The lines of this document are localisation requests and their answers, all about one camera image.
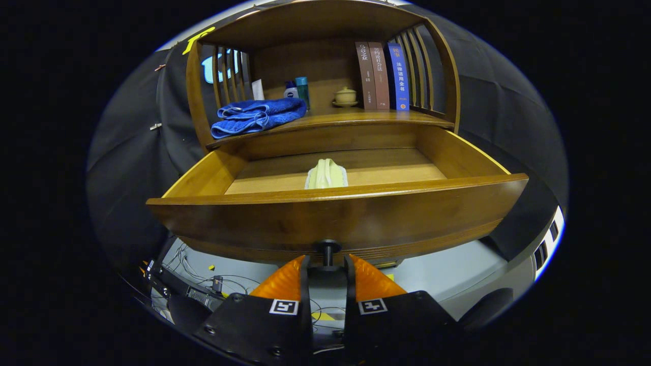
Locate teal transparent bottle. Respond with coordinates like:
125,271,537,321
295,76,311,110

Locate tangle of floor cables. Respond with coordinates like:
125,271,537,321
147,244,270,308

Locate white slotted panel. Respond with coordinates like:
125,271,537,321
530,206,566,281

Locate blue book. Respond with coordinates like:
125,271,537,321
385,42,410,111

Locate folded blue towel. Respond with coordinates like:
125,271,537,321
210,98,308,140

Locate wooden countertop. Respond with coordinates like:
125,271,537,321
206,108,455,149

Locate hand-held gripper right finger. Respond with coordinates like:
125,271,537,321
345,254,461,362

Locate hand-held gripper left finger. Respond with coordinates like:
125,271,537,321
193,254,313,364

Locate beige lidded tea cup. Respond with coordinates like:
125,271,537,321
333,86,359,108

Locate wooden drawer with black knob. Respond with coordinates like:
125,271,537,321
146,125,529,270

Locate reddish brown book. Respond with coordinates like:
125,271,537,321
368,42,391,110

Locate white sponge with green handle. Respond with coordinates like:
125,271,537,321
304,159,349,190

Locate wooden cabinet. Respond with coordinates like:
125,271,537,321
146,0,529,269

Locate dark brown book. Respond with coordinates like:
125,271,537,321
355,42,378,111

